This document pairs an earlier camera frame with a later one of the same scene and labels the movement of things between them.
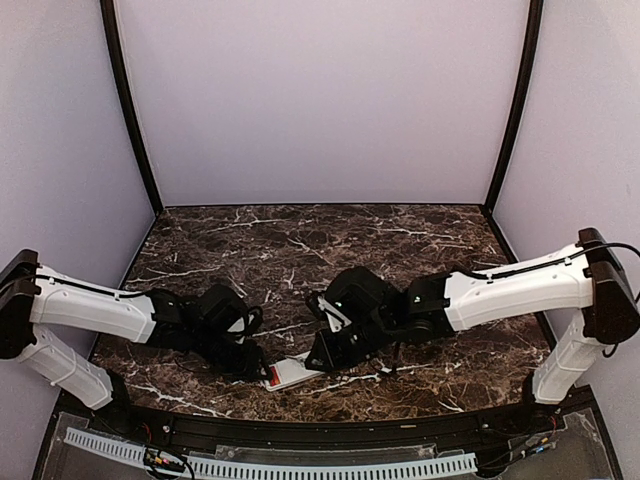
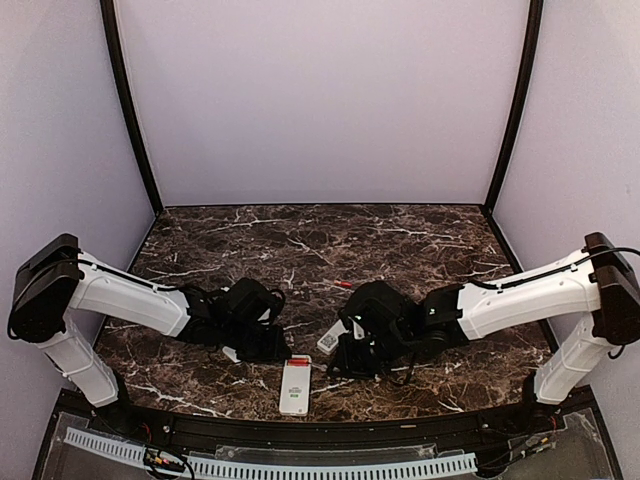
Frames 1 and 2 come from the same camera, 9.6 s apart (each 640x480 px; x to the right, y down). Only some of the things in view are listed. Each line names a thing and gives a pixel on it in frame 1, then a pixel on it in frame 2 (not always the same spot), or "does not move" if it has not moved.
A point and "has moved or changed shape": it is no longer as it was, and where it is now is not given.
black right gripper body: (350, 351) -> (363, 363)
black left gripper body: (231, 365) -> (254, 349)
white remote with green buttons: (290, 372) has moved or changed shape
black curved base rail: (300, 431) does not move
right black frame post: (530, 54) does not move
